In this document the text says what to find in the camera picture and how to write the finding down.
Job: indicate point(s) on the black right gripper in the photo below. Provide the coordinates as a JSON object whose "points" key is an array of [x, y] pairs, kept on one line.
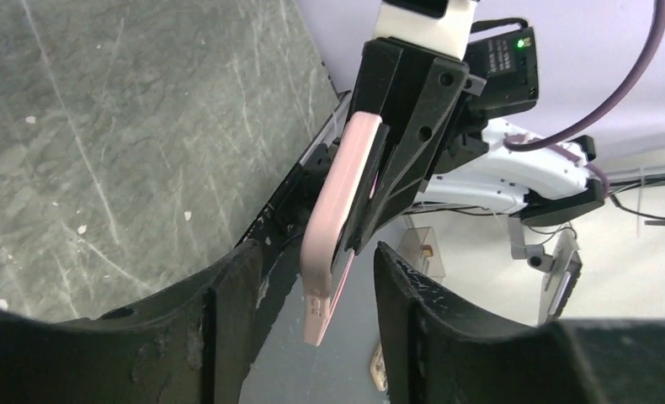
{"points": [[422, 102]]}

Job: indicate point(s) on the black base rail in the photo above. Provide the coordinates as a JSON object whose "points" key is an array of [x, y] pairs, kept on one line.
{"points": [[287, 210]]}

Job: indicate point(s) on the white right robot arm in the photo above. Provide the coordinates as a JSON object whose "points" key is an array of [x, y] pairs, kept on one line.
{"points": [[544, 187]]}

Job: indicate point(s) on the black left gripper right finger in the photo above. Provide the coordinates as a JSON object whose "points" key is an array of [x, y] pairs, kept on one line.
{"points": [[440, 348]]}

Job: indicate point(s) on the pink phone case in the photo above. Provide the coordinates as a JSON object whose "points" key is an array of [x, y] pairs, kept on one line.
{"points": [[326, 224]]}

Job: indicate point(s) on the clear plastic box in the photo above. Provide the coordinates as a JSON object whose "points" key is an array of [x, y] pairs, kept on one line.
{"points": [[420, 249]]}

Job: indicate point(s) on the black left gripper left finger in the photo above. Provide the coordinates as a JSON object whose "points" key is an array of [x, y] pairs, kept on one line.
{"points": [[192, 342]]}

